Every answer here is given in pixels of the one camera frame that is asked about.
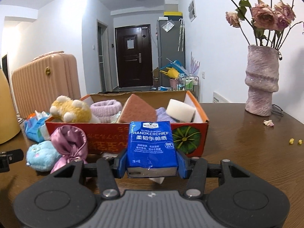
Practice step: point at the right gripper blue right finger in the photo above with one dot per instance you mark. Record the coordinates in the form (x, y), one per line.
(194, 170)

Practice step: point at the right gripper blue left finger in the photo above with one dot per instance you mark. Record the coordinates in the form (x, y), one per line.
(108, 170)

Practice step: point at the blue plush toy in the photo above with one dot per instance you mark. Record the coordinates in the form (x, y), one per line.
(42, 156)

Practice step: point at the blue handkerchief tissue packet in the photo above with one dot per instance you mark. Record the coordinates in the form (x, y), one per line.
(151, 151)

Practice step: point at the white round sponge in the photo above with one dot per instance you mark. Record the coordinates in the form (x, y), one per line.
(180, 111)

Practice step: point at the lilac fluffy scrunchie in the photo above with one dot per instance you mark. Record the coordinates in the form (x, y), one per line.
(104, 110)

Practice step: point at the purple linen drawstring pouch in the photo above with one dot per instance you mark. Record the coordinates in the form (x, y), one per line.
(163, 116)

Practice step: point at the yellow plush toy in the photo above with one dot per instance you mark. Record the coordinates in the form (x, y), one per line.
(70, 111)

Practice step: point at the yellow thermos jug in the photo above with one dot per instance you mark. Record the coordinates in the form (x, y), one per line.
(9, 126)

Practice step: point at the white wedge makeup sponge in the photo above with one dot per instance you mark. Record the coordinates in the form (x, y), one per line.
(158, 180)

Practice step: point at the blue tissue pack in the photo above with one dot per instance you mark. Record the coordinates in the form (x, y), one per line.
(35, 128)

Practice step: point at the pink satin pouch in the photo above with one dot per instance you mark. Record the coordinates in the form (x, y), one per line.
(71, 143)

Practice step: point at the orange fruit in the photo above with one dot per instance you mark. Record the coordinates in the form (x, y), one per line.
(31, 116)

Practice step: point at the pink ribbed suitcase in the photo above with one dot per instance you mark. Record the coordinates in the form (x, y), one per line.
(37, 84)

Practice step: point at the fallen rose petal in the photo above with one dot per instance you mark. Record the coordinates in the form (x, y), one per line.
(268, 123)

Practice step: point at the black eyeglasses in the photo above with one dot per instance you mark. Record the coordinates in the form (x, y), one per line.
(277, 110)

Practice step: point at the yellow flower bits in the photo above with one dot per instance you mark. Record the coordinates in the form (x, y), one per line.
(293, 141)

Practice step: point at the yellow blue bags pile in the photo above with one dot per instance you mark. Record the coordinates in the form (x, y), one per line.
(174, 69)

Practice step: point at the pink textured ceramic vase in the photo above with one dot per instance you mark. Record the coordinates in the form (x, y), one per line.
(262, 75)

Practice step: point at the dark brown entrance door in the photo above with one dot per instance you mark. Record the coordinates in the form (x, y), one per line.
(134, 56)

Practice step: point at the grey refrigerator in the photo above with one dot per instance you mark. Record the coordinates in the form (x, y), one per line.
(168, 44)

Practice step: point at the yellow black box on fridge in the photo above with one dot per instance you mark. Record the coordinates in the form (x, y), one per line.
(173, 15)

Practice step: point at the dried pink rose bouquet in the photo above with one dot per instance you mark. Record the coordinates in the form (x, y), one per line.
(271, 24)

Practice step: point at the wire storage cart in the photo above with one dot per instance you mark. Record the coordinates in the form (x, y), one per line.
(189, 83)

